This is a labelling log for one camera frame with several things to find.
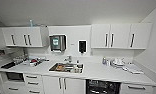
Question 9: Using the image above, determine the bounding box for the metal drawer handle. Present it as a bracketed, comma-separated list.
[126, 85, 147, 91]
[26, 81, 40, 86]
[25, 74, 39, 79]
[28, 89, 41, 94]

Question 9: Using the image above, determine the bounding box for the plate with orange food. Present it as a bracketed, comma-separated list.
[55, 64, 67, 72]

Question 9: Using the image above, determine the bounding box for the white cup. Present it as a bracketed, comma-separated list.
[71, 65, 82, 74]

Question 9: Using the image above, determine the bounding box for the steel paper towel dispenser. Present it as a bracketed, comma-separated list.
[48, 33, 68, 54]

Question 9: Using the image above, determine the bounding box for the small wall label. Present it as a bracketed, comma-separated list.
[70, 42, 76, 47]

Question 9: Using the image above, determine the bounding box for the white two-door base cabinet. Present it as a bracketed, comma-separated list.
[41, 75, 87, 94]

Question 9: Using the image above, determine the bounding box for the white cloth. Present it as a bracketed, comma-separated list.
[121, 63, 145, 75]

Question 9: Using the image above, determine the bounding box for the coffee machine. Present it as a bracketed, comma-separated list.
[12, 53, 29, 67]

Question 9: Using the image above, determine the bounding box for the built-in black microwave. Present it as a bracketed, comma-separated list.
[5, 71, 25, 82]

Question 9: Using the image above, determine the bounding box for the stainless steel sink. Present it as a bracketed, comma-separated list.
[47, 61, 85, 75]

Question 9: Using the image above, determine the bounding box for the black flat tray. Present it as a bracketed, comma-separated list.
[0, 61, 17, 70]

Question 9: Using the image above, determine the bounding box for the dish soap bottle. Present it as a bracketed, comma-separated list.
[101, 56, 108, 66]

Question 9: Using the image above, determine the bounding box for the chrome faucet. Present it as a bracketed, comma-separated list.
[63, 55, 73, 64]

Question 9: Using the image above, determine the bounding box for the metal base cabinet handle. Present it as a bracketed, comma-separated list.
[57, 77, 63, 91]
[62, 77, 68, 91]

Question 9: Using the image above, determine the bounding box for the dark wall cabinet handle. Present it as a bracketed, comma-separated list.
[10, 34, 16, 46]
[26, 34, 33, 47]
[22, 34, 28, 47]
[109, 32, 115, 48]
[104, 32, 109, 48]
[129, 32, 136, 49]

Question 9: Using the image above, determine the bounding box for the small clear bottle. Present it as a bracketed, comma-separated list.
[29, 18, 34, 29]

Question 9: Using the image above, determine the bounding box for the black soap dispenser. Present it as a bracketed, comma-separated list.
[76, 38, 89, 55]

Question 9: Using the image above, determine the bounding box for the white drawer unit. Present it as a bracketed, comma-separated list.
[0, 71, 45, 94]
[119, 82, 155, 94]

